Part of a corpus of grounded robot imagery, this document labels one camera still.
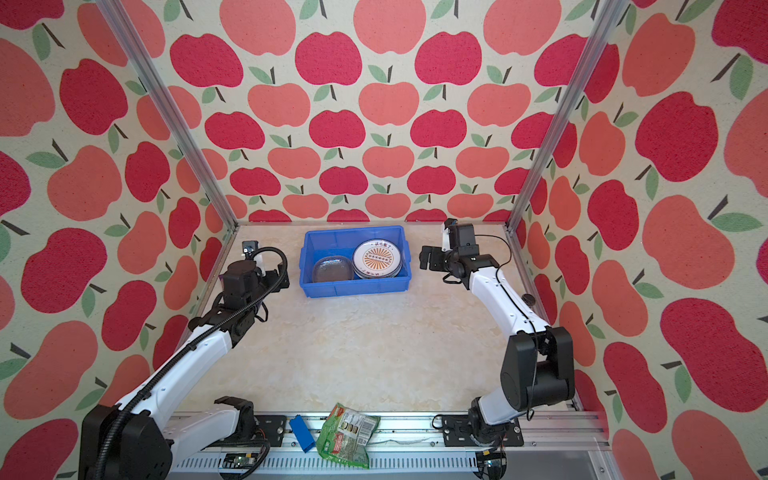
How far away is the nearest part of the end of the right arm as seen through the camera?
63 cm

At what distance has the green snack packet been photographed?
2.30ft

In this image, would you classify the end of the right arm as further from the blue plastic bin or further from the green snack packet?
the green snack packet

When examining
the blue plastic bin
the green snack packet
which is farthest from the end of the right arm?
the green snack packet

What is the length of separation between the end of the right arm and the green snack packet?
43cm

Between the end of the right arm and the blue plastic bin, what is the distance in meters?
0.18

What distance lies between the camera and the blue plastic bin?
38.7 inches

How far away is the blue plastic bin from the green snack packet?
0.37 metres
